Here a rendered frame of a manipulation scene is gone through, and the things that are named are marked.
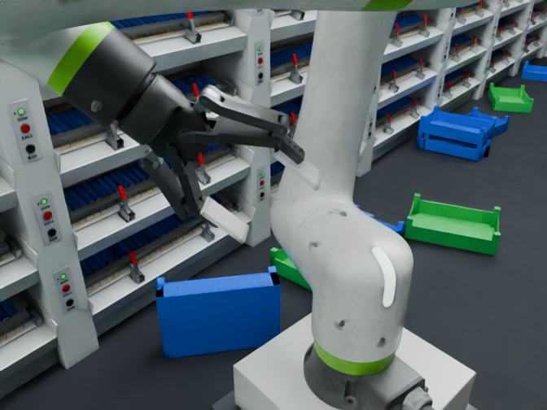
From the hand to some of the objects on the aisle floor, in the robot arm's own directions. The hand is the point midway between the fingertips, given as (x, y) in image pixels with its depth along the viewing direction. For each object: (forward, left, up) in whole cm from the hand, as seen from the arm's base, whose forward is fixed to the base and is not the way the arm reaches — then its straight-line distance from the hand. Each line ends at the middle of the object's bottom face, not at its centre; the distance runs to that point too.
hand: (273, 205), depth 62 cm
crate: (+44, -15, -68) cm, 82 cm away
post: (+69, +20, -68) cm, 99 cm away
